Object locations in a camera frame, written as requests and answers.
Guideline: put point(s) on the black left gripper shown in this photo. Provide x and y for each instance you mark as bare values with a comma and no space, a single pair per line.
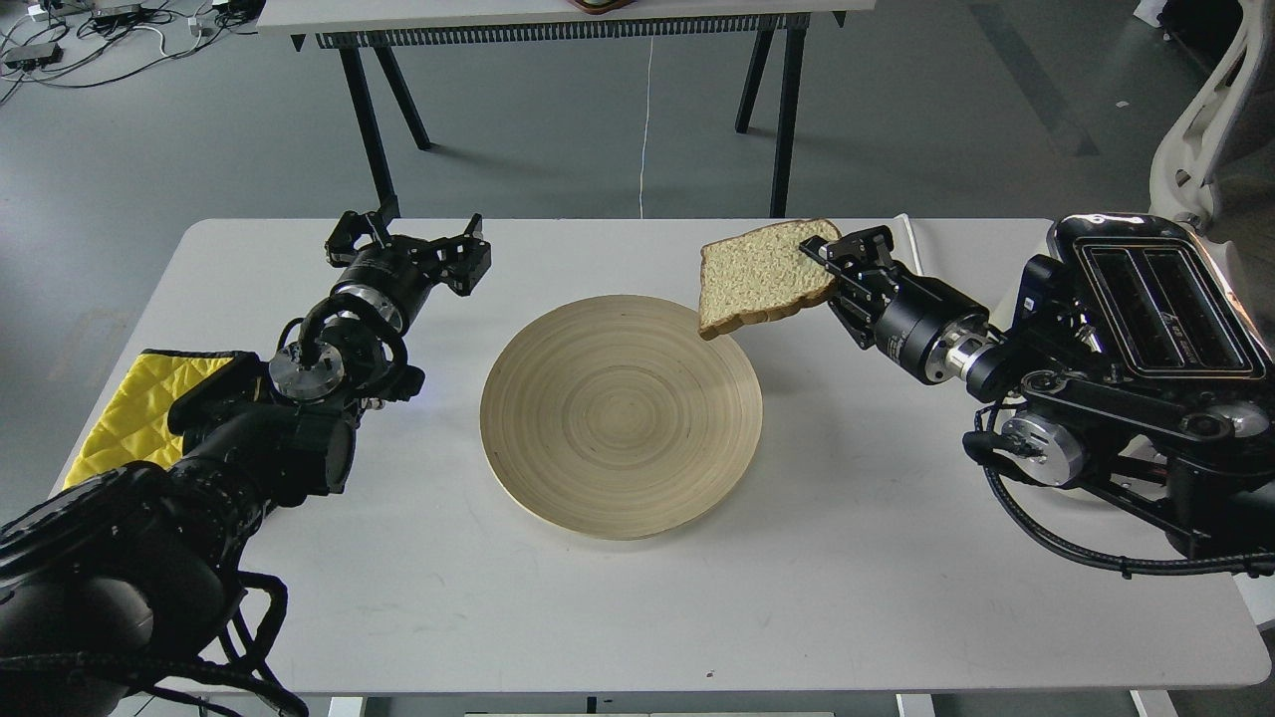
395,276

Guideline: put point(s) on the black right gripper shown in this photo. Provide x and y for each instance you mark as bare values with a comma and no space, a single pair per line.
931,331

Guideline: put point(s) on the slice of bread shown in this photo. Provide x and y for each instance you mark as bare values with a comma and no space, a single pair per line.
761,276

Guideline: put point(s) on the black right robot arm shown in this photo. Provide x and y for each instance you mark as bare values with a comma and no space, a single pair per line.
1212,502

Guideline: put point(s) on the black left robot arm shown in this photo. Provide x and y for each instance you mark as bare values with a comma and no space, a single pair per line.
133,577

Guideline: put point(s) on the silver black toaster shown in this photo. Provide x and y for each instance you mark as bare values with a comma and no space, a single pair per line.
1179,355

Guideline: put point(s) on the white background table black legs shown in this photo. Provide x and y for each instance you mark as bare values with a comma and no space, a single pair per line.
351,27

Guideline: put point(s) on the round wooden plate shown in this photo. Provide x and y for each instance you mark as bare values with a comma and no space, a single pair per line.
612,418

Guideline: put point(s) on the yellow quilted cloth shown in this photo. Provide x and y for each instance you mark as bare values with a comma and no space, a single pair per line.
133,425

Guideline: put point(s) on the white office chair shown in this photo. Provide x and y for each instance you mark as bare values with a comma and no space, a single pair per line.
1182,180

